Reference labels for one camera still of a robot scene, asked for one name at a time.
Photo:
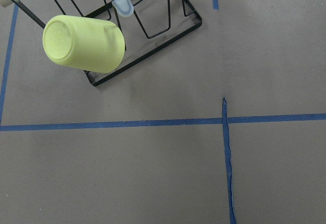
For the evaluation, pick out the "yellow cup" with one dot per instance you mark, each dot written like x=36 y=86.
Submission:
x=84 y=43

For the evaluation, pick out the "black wire cup rack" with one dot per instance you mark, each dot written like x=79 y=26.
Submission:
x=148 y=26

